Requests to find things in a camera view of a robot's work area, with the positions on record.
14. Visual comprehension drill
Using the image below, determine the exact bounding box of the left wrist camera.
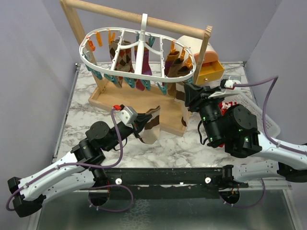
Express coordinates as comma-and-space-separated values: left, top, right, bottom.
113, 105, 138, 126

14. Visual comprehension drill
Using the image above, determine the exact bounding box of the maroon striped sock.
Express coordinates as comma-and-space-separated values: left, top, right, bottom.
164, 51, 180, 76
136, 47, 152, 91

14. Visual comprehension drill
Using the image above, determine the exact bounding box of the red white striped sock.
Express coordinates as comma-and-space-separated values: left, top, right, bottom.
219, 101, 237, 115

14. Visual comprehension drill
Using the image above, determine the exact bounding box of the white oval clip hanger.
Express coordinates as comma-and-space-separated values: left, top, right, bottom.
79, 13, 197, 83

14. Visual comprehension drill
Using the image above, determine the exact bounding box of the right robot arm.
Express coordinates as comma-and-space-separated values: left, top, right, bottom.
184, 80, 307, 187

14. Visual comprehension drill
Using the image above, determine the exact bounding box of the orange clothespin holding socks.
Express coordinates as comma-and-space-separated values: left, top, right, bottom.
170, 40, 177, 55

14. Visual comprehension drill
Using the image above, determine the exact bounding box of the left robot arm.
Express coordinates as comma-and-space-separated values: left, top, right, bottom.
6, 111, 152, 218

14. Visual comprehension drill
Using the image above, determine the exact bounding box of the beige brown striped sock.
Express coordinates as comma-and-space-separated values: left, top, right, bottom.
140, 106, 161, 144
175, 82, 190, 127

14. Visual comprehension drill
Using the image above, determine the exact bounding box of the wooden hanger rack stand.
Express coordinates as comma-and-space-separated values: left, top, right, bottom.
60, 0, 213, 137

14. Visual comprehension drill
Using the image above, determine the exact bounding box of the teal clothespin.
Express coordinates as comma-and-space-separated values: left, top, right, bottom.
141, 80, 151, 91
124, 77, 135, 88

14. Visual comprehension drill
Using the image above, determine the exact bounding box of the toy drawer cabinet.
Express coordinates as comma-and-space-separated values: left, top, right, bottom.
178, 35, 224, 85

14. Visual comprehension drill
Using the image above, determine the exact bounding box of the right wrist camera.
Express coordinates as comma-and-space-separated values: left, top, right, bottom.
209, 75, 241, 99

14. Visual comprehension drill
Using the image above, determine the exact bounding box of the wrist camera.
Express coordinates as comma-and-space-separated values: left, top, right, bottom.
113, 105, 138, 126
209, 75, 241, 99

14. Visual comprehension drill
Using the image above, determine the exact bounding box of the white plastic basket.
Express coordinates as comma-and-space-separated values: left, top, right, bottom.
229, 93, 281, 138

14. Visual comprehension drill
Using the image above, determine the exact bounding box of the argyle patterned sock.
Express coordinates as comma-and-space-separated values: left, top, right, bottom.
109, 39, 134, 88

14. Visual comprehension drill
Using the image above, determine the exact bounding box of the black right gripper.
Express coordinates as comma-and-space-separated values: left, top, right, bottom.
183, 83, 225, 146

